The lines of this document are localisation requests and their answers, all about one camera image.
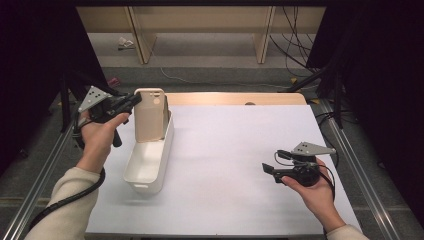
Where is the black curtain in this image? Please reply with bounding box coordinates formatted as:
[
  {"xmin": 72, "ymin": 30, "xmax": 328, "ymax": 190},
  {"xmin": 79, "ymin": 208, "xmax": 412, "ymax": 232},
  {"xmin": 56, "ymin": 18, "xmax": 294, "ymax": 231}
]
[
  {"xmin": 0, "ymin": 0, "xmax": 108, "ymax": 174},
  {"xmin": 305, "ymin": 0, "xmax": 424, "ymax": 228}
]

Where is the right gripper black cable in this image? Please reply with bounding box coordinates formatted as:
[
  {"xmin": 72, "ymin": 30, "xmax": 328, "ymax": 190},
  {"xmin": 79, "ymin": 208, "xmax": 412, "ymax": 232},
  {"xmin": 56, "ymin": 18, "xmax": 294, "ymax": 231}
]
[{"xmin": 273, "ymin": 149, "xmax": 337, "ymax": 202}]

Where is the metal floor rail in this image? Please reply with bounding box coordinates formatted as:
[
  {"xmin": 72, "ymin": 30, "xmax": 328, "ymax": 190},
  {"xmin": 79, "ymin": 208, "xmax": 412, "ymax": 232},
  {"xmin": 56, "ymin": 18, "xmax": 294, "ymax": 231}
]
[
  {"xmin": 0, "ymin": 99, "xmax": 88, "ymax": 240},
  {"xmin": 318, "ymin": 99, "xmax": 403, "ymax": 240}
]

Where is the person's left hand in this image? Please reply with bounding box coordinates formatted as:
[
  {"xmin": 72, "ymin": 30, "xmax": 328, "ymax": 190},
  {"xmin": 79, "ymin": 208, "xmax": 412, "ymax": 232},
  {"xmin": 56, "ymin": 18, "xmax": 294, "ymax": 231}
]
[{"xmin": 75, "ymin": 111, "xmax": 131, "ymax": 175}]

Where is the crumpled white paper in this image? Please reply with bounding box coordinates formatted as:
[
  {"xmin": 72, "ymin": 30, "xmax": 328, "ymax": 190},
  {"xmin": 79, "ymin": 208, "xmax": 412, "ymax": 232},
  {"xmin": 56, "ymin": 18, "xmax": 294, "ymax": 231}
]
[{"xmin": 117, "ymin": 36, "xmax": 135, "ymax": 51}]

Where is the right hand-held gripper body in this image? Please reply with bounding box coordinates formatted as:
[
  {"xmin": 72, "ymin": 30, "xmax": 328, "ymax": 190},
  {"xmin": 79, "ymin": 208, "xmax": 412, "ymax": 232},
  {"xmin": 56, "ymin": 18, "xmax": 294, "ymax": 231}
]
[{"xmin": 273, "ymin": 141, "xmax": 337, "ymax": 188}]

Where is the thin white floor cable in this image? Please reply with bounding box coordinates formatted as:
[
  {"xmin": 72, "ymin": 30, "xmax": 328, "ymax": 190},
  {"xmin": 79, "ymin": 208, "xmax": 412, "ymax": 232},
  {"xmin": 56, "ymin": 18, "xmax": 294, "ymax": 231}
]
[{"xmin": 146, "ymin": 33, "xmax": 321, "ymax": 91}]

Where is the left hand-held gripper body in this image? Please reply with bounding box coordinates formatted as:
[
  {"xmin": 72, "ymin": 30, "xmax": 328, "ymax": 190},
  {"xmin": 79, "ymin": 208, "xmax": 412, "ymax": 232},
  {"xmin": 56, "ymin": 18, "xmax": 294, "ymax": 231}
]
[{"xmin": 77, "ymin": 85, "xmax": 131, "ymax": 149}]

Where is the person's right hand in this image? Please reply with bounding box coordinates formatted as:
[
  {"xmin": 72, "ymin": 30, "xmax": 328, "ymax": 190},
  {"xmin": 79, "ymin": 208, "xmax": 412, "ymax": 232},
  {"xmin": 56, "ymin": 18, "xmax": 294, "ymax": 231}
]
[{"xmin": 280, "ymin": 157, "xmax": 347, "ymax": 233}]

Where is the white table sheet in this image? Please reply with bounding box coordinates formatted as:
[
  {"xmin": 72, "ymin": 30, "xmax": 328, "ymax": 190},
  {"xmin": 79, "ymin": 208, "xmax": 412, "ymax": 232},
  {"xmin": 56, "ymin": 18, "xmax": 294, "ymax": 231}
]
[{"xmin": 85, "ymin": 104, "xmax": 361, "ymax": 236}]

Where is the light wooden desk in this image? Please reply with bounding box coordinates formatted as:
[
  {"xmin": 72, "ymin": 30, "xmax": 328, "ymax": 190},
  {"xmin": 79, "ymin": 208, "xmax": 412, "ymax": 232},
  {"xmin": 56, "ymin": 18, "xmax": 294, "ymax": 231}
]
[{"xmin": 75, "ymin": 5, "xmax": 327, "ymax": 65}]

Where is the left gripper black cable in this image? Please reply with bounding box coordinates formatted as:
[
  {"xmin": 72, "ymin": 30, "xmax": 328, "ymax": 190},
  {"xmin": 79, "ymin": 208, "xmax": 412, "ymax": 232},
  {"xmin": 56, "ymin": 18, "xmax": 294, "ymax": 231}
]
[{"xmin": 28, "ymin": 112, "xmax": 107, "ymax": 232}]

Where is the beige phone case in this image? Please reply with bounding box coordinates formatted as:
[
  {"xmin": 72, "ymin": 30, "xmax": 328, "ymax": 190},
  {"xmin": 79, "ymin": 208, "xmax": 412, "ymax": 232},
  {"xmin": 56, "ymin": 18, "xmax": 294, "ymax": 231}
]
[{"xmin": 133, "ymin": 87, "xmax": 170, "ymax": 144}]

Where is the white plastic storage box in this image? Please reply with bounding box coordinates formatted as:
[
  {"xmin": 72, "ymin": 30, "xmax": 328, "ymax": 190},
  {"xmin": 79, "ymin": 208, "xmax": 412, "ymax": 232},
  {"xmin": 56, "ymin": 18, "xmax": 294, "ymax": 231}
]
[{"xmin": 122, "ymin": 109, "xmax": 175, "ymax": 196}]

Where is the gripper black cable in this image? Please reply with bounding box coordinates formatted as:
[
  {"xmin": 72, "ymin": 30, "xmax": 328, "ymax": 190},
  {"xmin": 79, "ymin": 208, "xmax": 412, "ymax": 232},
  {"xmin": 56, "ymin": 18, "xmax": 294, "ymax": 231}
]
[
  {"xmin": 28, "ymin": 112, "xmax": 107, "ymax": 232},
  {"xmin": 273, "ymin": 149, "xmax": 337, "ymax": 202}
]

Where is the bundle of black cables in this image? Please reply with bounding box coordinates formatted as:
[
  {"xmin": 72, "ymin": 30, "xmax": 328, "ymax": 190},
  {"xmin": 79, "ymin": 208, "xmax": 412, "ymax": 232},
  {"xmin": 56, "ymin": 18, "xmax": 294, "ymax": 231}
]
[{"xmin": 269, "ymin": 5, "xmax": 322, "ymax": 78}]

